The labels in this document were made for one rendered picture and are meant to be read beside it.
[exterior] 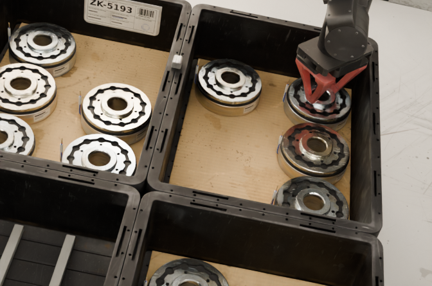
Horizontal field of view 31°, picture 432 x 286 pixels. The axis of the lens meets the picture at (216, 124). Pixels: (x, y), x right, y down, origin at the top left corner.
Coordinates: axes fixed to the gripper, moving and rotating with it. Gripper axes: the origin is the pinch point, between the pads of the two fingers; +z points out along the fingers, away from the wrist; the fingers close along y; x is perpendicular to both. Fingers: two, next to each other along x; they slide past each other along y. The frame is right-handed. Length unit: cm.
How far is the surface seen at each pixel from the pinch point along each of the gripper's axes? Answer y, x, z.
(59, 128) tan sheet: -37.0, 16.4, 3.9
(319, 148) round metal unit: -6.6, -7.4, 2.4
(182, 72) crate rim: -21.3, 9.1, -6.0
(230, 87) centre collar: -11.8, 8.4, 0.4
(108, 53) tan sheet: -21.7, 27.5, 3.8
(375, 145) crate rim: -6.4, -15.7, -5.6
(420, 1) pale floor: 156, 81, 87
